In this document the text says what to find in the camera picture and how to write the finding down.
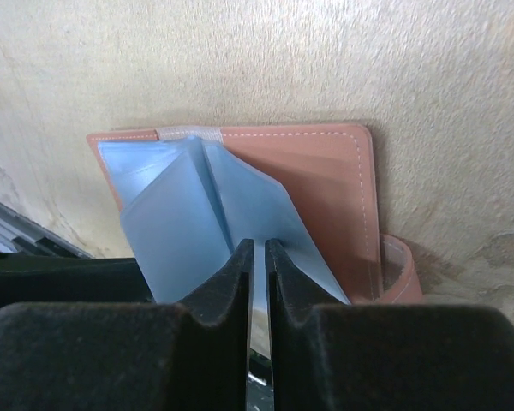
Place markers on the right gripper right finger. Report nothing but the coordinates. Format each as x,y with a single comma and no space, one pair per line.
330,356

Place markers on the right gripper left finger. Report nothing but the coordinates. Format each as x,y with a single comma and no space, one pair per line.
83,334

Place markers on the pink leather card holder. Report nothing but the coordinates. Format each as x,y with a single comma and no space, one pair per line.
188,196

